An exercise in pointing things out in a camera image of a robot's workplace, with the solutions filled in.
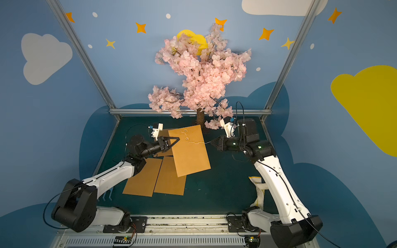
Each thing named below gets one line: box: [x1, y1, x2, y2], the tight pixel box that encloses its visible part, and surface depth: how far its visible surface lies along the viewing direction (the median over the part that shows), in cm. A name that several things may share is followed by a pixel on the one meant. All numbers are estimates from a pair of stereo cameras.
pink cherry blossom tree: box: [147, 23, 252, 130], surface depth 79 cm
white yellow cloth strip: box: [248, 176, 269, 211], surface depth 83 cm
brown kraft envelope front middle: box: [154, 156, 187, 196], surface depth 91 cm
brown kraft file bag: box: [168, 124, 212, 178], surface depth 77 cm
